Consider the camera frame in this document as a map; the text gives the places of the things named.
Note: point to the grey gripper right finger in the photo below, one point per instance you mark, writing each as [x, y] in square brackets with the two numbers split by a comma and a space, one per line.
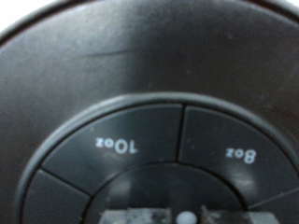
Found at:
[233, 217]

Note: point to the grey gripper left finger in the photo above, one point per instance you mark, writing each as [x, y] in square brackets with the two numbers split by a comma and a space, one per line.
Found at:
[137, 217]

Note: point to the black Keurig coffee machine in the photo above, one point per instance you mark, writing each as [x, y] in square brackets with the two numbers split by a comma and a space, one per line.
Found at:
[149, 77]

